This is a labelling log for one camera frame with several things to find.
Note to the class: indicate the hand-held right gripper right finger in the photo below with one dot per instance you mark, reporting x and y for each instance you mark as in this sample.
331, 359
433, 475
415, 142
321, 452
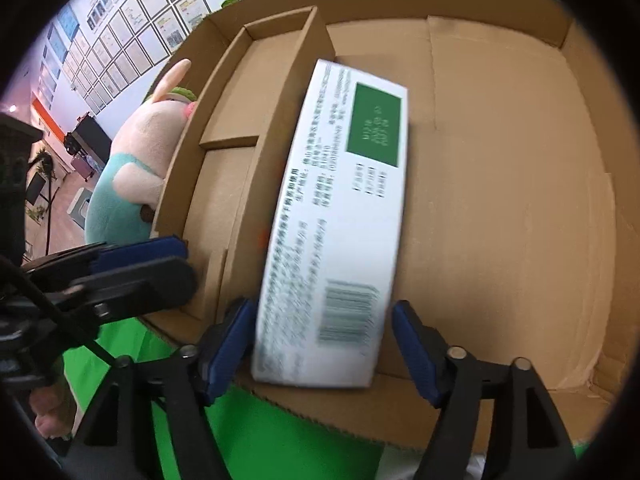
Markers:
415, 355

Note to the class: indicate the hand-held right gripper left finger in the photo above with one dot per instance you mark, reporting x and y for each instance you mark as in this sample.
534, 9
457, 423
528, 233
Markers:
227, 350

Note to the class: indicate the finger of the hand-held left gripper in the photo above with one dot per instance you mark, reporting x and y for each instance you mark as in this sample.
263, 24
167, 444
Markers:
145, 252
145, 285

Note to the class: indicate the plush pig toy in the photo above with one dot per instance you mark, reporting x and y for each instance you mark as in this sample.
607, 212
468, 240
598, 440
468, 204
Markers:
125, 195

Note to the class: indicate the white green-label medicine box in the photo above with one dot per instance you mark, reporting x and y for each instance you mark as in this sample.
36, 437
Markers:
340, 240

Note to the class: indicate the large cardboard box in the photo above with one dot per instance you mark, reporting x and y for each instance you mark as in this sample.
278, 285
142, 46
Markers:
500, 185

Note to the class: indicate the person's left hand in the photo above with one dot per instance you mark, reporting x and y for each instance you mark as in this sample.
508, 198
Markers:
52, 410

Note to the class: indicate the black cabinet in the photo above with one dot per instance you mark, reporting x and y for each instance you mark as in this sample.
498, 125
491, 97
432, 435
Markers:
90, 137

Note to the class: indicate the green tablecloth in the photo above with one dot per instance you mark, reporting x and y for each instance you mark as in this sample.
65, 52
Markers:
300, 440

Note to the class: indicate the row of blue wall posters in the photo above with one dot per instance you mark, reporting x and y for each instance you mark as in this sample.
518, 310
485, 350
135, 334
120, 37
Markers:
62, 40

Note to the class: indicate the group of framed wall certificates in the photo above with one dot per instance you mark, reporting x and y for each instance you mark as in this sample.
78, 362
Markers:
140, 30

